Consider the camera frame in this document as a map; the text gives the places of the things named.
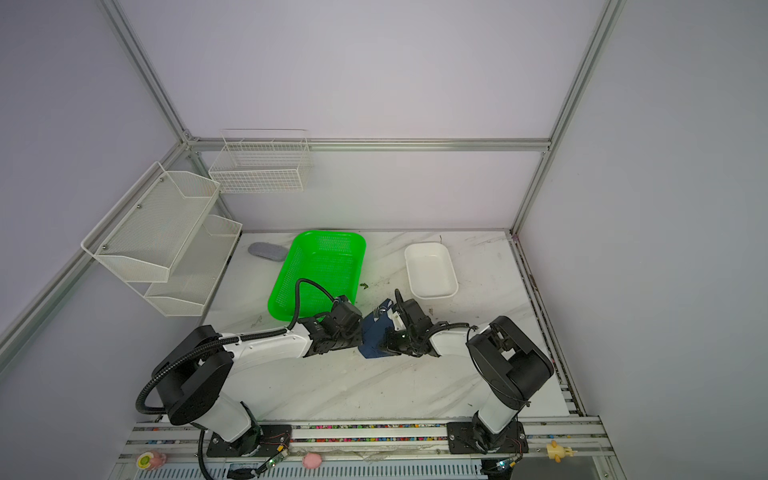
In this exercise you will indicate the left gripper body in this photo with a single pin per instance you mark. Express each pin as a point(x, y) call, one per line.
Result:
point(351, 340)

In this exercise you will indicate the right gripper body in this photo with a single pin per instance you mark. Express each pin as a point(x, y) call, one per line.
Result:
point(401, 341)

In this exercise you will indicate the dark blue paper napkin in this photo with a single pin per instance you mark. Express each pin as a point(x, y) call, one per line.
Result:
point(374, 327)

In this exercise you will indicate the green plastic basket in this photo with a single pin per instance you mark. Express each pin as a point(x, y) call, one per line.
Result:
point(331, 259)

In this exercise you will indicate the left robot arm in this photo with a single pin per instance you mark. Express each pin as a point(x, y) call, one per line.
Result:
point(187, 386)

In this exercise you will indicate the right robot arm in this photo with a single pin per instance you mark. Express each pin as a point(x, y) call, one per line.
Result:
point(509, 363)

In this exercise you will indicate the white rectangular tray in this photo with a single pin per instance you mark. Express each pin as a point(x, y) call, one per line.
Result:
point(430, 271)

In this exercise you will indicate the grey oval pouch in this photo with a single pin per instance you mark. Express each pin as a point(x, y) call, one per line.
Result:
point(268, 251)

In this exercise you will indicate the pink toy ball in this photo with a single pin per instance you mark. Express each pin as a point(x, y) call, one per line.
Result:
point(312, 461)

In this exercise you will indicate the yellow toy figure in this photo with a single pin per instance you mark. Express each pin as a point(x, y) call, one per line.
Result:
point(558, 452)

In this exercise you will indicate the white mesh two-tier shelf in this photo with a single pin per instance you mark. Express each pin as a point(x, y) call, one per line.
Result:
point(164, 241)

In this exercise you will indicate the pink green toy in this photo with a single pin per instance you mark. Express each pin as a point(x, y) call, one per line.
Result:
point(150, 460)

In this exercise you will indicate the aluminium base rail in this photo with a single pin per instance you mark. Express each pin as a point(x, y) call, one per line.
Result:
point(383, 449)

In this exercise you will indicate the white wire basket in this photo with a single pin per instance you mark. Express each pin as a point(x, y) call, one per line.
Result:
point(254, 161)

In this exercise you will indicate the aluminium frame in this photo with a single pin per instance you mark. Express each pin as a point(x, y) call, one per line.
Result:
point(17, 338)

